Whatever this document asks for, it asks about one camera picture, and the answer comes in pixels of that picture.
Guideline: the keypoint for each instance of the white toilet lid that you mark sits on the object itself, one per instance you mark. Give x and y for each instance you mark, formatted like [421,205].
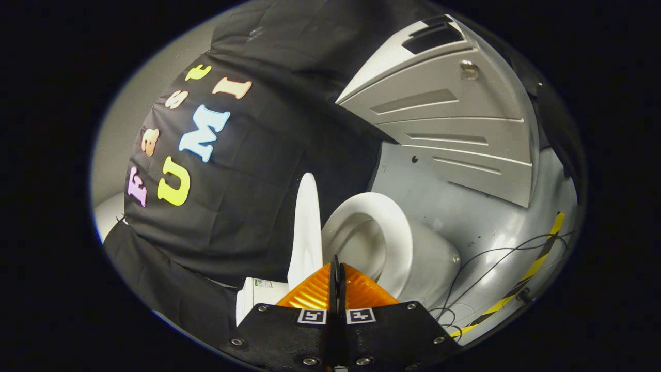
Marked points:
[307,232]

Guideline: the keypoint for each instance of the white toilet with tank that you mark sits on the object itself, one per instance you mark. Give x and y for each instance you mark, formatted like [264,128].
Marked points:
[434,258]

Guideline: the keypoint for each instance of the black backdrop cloth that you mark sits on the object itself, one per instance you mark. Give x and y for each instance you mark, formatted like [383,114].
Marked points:
[258,181]

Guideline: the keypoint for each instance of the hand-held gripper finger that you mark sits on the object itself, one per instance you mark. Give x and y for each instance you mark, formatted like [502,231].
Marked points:
[334,289]
[343,289]

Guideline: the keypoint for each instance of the white toilet seat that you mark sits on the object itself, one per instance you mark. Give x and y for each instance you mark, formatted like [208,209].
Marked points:
[398,232]

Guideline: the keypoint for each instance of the yellow black striped floor tape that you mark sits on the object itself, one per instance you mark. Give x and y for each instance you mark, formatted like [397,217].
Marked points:
[537,263]

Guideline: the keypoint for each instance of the white plastic drawer cabinet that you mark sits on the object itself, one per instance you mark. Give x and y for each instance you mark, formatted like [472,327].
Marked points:
[454,103]

